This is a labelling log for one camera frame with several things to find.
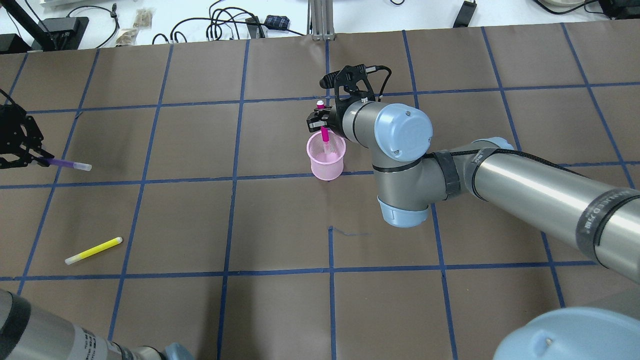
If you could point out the black power brick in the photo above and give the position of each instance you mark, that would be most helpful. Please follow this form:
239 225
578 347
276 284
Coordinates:
465 14

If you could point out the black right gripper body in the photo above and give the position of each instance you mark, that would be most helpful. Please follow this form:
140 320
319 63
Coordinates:
334 118

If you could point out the small packet bags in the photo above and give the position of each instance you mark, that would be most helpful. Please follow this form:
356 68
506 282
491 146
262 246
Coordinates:
143 20

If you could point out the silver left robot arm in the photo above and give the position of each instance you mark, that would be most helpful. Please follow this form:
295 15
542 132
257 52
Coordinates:
27 331

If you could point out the pink mesh pen cup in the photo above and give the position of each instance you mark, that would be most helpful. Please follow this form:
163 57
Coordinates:
326 158

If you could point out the purple marker pen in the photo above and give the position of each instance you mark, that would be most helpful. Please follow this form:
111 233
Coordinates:
68 164

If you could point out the black device box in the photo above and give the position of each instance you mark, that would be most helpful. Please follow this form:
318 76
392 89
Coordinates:
66 32

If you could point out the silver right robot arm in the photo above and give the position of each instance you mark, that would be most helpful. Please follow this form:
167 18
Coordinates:
599 220

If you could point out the black power adapter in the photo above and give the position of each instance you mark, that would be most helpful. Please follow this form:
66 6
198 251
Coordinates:
277 22

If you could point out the aluminium frame post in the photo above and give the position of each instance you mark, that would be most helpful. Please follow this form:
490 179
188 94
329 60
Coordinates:
320 19

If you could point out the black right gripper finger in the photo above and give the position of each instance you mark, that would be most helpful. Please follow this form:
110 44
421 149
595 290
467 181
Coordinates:
316 121

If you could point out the yellow highlighter pen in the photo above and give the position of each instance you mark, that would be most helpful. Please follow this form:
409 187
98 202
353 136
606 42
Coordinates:
93 251

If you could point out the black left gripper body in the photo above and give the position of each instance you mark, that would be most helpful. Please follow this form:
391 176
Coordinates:
16 134

